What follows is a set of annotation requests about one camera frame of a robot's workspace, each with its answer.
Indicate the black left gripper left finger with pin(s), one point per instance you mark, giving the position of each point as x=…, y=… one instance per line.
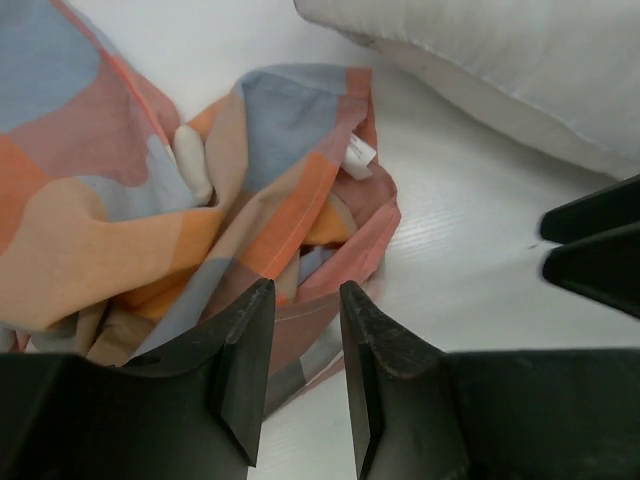
x=189, y=409

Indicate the multicolour checked pillowcase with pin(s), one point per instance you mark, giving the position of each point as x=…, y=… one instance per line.
x=124, y=226

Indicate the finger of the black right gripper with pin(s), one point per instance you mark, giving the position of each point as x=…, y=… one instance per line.
x=603, y=267
x=607, y=209

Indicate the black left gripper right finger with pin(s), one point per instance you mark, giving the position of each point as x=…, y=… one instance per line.
x=418, y=412

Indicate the white pillow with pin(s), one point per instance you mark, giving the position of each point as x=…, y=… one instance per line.
x=561, y=77

